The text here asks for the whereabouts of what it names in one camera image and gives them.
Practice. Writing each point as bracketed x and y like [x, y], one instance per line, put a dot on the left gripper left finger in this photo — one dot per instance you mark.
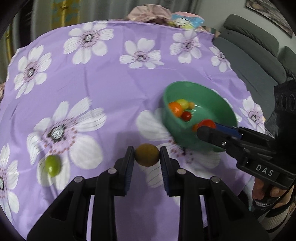
[123, 175]

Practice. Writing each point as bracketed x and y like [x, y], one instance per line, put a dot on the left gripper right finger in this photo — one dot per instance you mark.
[172, 173]

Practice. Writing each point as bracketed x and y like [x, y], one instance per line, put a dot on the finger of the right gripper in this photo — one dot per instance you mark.
[215, 137]
[231, 131]

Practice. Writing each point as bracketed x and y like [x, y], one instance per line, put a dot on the red cherry tomato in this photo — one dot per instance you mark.
[209, 123]

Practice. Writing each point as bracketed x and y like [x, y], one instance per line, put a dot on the yellow cherry tomato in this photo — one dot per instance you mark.
[191, 105]
[147, 155]

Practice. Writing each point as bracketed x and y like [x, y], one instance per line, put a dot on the green plastic bowl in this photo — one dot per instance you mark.
[208, 105]

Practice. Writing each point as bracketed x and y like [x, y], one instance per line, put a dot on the green tomato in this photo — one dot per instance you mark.
[183, 103]
[53, 165]

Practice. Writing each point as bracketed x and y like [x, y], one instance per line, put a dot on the orange tangerine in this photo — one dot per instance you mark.
[176, 109]
[195, 127]

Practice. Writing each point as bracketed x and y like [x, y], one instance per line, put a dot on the grey sofa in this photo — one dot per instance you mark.
[253, 55]

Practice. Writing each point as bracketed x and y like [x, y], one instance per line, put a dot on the purple floral tablecloth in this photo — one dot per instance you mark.
[87, 92]

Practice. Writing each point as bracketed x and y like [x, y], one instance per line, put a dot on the framed landscape painting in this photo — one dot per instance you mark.
[270, 12]

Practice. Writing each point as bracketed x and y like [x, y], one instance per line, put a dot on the pink cloth pile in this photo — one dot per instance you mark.
[150, 13]

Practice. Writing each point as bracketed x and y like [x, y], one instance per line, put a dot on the yellow patterned curtain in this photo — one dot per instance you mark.
[65, 13]

